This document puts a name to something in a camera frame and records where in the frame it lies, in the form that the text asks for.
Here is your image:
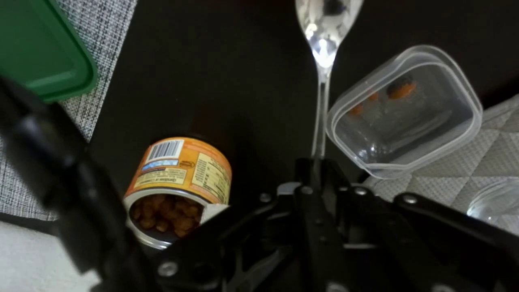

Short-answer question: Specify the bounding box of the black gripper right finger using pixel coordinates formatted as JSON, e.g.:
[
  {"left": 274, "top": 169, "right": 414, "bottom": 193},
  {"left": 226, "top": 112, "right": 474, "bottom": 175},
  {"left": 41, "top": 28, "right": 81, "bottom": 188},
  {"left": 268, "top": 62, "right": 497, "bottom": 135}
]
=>
[{"left": 323, "top": 157, "right": 519, "bottom": 292}]

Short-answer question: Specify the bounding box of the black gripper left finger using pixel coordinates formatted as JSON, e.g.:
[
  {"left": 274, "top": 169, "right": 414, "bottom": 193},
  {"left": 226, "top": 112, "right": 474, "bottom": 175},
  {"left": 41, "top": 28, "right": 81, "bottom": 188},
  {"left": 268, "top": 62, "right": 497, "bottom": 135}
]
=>
[{"left": 154, "top": 156, "right": 328, "bottom": 292}]

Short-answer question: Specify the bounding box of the brown almond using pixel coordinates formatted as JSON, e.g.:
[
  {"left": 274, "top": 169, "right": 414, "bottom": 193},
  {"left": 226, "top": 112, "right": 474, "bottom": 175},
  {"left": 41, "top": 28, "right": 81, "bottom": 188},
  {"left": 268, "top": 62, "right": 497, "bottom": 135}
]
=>
[
  {"left": 388, "top": 80, "right": 419, "bottom": 101},
  {"left": 364, "top": 91, "right": 383, "bottom": 107},
  {"left": 346, "top": 104, "right": 367, "bottom": 119}
]

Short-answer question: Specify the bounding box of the clear glass bowl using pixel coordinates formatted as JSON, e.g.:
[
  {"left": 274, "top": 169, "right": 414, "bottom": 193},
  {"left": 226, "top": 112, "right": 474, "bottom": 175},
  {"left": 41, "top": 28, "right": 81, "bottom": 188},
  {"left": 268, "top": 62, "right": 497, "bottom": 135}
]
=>
[{"left": 466, "top": 177, "right": 519, "bottom": 226}]

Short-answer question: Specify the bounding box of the open orange nut can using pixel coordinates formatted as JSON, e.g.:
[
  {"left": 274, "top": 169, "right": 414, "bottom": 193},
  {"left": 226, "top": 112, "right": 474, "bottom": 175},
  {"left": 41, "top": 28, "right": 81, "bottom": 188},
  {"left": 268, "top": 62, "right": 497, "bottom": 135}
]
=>
[{"left": 122, "top": 135, "right": 234, "bottom": 252}]

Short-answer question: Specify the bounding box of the clear plastic container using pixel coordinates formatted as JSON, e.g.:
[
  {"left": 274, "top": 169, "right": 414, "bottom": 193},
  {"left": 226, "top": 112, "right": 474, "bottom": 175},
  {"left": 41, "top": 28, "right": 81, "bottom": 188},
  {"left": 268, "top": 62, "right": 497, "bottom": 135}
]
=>
[
  {"left": 367, "top": 94, "right": 519, "bottom": 240},
  {"left": 326, "top": 44, "right": 485, "bottom": 182}
]

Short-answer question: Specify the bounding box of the black table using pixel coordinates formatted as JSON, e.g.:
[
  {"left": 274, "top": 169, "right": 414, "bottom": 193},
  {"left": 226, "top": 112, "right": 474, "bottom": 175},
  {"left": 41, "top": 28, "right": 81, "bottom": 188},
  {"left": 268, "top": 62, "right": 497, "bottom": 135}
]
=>
[{"left": 88, "top": 0, "right": 519, "bottom": 218}]

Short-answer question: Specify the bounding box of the gray woven placemat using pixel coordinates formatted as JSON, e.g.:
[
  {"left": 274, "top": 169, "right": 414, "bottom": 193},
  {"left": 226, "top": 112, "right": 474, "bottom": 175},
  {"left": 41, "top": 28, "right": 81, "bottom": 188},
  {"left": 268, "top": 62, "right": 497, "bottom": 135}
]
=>
[{"left": 0, "top": 0, "right": 140, "bottom": 224}]

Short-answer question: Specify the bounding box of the green rectangular lid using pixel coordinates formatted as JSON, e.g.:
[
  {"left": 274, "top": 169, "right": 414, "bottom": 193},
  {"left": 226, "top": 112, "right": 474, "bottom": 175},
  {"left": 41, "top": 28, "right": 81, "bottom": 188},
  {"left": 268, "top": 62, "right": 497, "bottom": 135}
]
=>
[{"left": 0, "top": 0, "right": 101, "bottom": 104}]

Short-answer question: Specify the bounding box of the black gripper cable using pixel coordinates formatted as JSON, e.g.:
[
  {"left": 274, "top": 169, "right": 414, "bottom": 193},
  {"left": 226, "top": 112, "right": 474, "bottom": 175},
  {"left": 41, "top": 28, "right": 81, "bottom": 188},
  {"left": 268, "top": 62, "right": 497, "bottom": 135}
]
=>
[{"left": 0, "top": 75, "right": 159, "bottom": 292}]

